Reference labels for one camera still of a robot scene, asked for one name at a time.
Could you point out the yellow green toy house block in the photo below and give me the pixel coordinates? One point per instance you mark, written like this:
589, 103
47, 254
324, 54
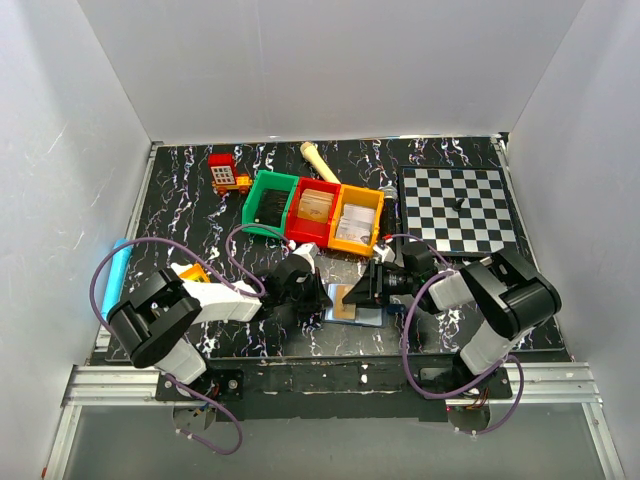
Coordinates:
191, 272

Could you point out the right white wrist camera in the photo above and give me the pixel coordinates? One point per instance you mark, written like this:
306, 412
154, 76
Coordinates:
383, 252

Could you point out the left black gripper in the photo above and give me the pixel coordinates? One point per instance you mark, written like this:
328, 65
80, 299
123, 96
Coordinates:
319, 300

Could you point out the white cards stack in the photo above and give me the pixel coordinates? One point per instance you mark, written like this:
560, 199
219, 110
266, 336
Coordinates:
355, 224

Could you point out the blue toy microphone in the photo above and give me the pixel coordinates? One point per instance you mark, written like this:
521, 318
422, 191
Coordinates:
116, 278

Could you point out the orange plastic bin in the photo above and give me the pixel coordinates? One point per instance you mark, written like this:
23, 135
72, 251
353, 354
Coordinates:
359, 196

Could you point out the black chess pawn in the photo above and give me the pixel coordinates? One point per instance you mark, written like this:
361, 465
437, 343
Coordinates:
458, 205

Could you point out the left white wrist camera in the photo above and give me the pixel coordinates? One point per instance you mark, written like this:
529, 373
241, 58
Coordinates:
307, 251

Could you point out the cream toy microphone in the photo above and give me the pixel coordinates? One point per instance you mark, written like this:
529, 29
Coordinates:
310, 153

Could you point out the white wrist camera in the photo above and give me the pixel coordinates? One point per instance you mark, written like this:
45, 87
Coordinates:
307, 251
383, 252

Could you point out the black glitter microphone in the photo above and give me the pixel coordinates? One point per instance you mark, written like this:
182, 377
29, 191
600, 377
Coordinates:
388, 215

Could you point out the black cards stack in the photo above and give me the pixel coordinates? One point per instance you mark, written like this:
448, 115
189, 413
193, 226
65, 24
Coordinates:
271, 207

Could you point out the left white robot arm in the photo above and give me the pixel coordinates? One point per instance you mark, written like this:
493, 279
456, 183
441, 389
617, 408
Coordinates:
152, 321

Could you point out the red toy window block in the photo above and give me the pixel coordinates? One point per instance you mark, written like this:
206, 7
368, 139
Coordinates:
222, 168

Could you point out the green plastic bin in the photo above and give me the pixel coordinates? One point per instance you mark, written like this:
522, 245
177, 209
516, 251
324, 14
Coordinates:
266, 179

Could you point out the black white chessboard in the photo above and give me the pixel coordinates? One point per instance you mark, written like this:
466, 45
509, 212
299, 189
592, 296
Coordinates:
486, 224

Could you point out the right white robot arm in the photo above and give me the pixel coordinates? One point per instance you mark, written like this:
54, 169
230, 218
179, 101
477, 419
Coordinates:
512, 295

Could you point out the red plastic bin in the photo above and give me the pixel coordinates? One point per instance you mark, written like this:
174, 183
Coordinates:
304, 231

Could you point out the gold VIP credit card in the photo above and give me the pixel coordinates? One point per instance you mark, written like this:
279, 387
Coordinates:
342, 310

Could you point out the blue leather card holder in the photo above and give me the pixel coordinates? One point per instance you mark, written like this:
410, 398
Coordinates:
365, 317

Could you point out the tan cards stack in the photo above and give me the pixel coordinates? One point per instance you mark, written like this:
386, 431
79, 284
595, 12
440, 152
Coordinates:
315, 205

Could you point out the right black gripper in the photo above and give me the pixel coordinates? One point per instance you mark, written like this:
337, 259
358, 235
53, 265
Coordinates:
361, 292

